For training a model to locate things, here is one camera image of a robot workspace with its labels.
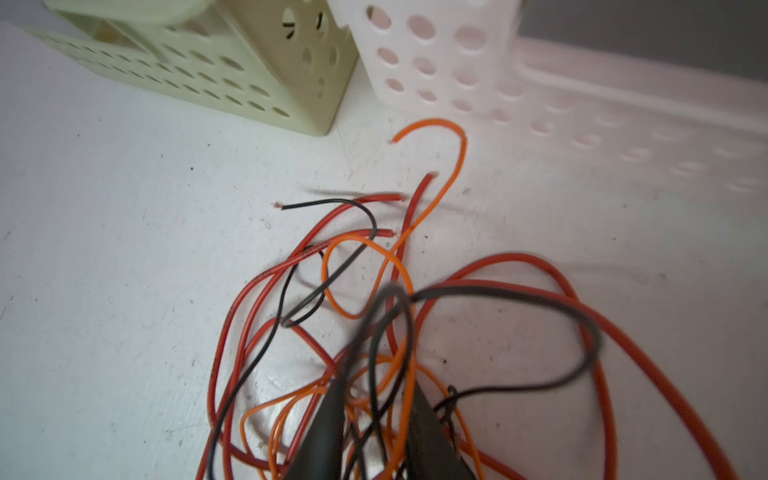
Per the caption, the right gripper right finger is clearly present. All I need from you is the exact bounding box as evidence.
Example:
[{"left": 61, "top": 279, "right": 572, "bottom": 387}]
[{"left": 405, "top": 384, "right": 475, "bottom": 480}]

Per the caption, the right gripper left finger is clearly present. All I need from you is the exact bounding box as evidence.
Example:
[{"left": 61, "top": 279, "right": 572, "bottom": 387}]
[{"left": 284, "top": 377, "right": 347, "bottom": 480}]

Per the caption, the orange cable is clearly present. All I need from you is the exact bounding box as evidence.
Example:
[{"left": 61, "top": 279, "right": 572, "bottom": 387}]
[{"left": 239, "top": 118, "right": 487, "bottom": 480}]

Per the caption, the black cable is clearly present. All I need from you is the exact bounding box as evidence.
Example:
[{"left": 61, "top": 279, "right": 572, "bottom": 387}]
[{"left": 205, "top": 199, "right": 603, "bottom": 480}]

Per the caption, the red cable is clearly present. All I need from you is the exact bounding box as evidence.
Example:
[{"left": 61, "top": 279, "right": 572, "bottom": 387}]
[{"left": 194, "top": 172, "right": 742, "bottom": 480}]

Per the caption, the white plastic basket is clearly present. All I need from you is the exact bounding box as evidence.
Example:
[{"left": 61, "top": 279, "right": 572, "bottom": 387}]
[{"left": 330, "top": 1, "right": 767, "bottom": 208}]

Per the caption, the left green plastic basket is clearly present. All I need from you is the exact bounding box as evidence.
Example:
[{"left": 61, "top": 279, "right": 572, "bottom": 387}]
[{"left": 26, "top": 0, "right": 358, "bottom": 137}]

